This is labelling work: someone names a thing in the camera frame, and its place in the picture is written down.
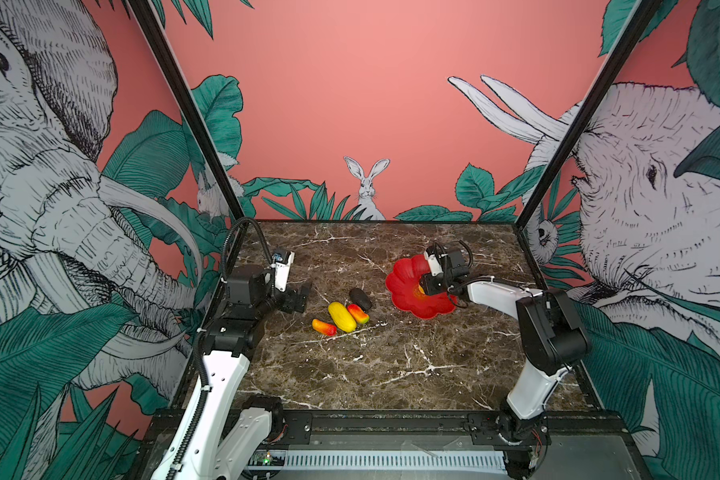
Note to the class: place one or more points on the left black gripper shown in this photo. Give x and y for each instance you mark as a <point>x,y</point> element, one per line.
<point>289,304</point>

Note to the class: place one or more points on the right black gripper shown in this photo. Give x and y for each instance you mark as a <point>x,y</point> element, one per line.
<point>428,285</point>

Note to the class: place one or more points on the red yellow fake mango front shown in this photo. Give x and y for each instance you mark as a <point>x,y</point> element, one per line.
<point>324,328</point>

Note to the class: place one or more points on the dark brown fake fruit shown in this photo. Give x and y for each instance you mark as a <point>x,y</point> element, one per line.
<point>360,298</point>

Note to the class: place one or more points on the red green fake mango back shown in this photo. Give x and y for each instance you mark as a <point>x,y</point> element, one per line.
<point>358,314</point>

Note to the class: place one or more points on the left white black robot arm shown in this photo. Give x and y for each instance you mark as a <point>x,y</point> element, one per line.
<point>201,448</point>

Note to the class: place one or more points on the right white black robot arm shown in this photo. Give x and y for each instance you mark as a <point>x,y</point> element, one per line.
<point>553,337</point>

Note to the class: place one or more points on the red flower-shaped fruit bowl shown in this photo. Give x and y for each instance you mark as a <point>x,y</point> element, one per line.
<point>407,294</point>

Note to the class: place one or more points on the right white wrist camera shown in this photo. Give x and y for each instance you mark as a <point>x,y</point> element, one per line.
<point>434,264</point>

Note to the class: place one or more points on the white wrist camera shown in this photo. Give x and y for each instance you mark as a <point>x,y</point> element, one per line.
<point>282,261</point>
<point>434,264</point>

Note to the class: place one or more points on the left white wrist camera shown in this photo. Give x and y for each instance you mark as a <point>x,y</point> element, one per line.
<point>282,261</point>

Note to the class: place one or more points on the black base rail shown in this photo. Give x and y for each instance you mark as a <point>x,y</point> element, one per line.
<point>302,427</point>

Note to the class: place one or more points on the white slotted cable duct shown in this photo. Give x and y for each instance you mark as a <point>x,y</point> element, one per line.
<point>302,460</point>

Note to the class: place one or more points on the black corner frame post right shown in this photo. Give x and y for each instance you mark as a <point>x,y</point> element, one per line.
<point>629,36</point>

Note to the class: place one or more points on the black corner frame post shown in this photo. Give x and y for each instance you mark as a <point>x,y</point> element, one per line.
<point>148,22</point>
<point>629,36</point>

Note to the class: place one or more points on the black corner frame post left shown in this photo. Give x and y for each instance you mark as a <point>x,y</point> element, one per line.
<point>148,22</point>

